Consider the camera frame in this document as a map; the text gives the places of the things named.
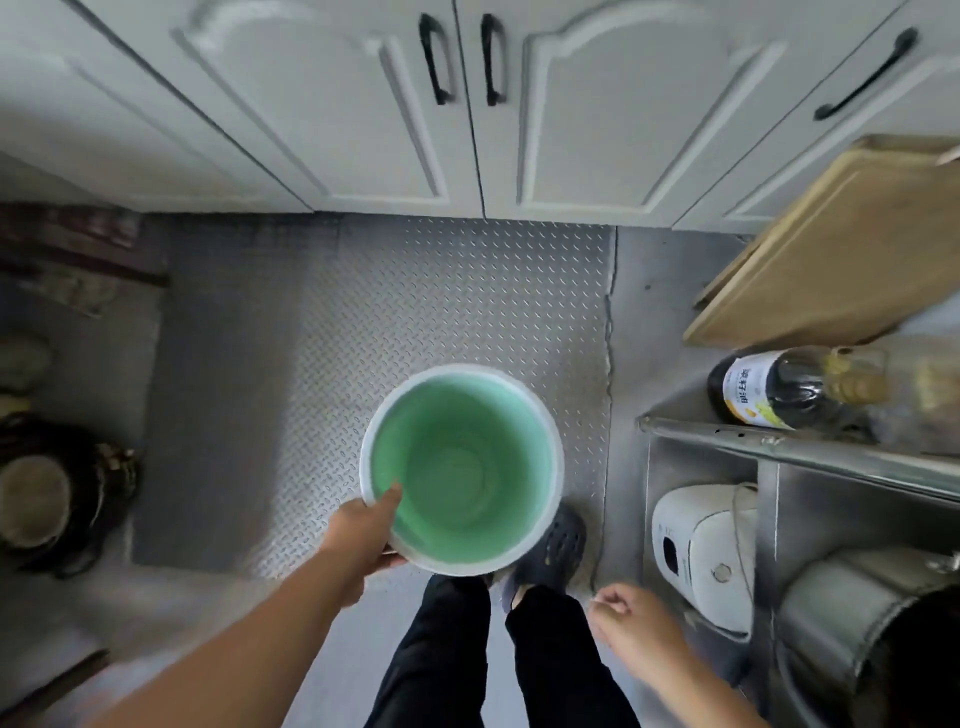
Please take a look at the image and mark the person's left hand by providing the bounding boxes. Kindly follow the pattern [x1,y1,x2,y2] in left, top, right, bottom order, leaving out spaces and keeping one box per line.
[318,483,410,609]

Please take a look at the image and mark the person's right hand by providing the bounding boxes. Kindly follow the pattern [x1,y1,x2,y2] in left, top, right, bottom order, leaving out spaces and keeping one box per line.
[585,583,700,695]

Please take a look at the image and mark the green bucket with white rim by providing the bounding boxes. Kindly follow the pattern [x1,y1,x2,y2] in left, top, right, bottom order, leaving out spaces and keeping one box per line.
[358,363,565,579]

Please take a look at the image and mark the person's right forearm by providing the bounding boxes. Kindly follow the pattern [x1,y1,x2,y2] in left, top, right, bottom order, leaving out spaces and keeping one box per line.
[660,660,774,728]

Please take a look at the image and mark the person's left forearm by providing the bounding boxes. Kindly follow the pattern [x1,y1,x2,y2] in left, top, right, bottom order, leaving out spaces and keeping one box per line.
[86,551,354,728]

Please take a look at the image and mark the person's right leg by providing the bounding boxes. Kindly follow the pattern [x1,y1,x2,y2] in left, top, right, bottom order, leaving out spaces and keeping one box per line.
[504,585,643,728]

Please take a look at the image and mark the person's leg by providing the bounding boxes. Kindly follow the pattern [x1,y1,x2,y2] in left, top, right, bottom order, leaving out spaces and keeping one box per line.
[365,575,493,728]
[504,585,643,728]

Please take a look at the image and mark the dark grey clog shoe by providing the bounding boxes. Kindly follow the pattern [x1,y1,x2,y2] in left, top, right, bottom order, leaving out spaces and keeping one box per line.
[498,504,588,613]

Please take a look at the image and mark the white rice cooker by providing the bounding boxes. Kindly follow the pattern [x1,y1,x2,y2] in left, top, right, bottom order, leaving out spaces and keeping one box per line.
[650,483,761,639]

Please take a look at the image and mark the person's left leg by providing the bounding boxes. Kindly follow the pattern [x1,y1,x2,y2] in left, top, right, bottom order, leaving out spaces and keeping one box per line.
[365,575,493,728]

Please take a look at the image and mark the metal tread plate sheet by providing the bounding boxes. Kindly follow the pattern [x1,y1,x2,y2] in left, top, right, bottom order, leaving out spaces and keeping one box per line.
[131,213,618,583]

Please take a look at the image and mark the stainless steel pot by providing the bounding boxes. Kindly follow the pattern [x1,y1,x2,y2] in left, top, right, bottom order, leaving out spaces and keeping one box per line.
[772,546,960,728]

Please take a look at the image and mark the dark bottle with white label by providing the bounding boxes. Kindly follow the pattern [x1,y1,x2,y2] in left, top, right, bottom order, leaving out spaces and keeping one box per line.
[705,345,891,435]

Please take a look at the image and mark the stainless steel shelf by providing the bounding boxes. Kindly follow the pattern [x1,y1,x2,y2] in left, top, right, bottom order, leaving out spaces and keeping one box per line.
[636,375,960,728]

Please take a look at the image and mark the black round pot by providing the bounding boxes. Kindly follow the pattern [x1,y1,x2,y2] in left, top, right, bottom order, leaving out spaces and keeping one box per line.
[0,416,141,580]

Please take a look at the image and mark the dark wooden stick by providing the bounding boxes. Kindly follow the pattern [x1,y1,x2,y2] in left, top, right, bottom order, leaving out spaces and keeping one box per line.
[0,648,114,728]

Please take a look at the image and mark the clear plastic bottle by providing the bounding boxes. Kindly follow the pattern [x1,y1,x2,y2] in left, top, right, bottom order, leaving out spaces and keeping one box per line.
[862,333,960,459]

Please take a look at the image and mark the white cabinet door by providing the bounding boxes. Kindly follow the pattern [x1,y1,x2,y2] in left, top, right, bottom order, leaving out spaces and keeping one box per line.
[671,0,960,236]
[75,0,486,221]
[0,0,313,216]
[453,0,910,231]

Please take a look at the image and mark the wooden cutting board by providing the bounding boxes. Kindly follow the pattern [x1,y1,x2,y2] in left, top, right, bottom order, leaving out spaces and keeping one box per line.
[681,134,960,351]

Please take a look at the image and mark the black cabinet handle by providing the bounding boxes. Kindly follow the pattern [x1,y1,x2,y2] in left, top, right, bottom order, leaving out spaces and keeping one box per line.
[479,12,508,108]
[417,12,458,107]
[813,26,921,123]

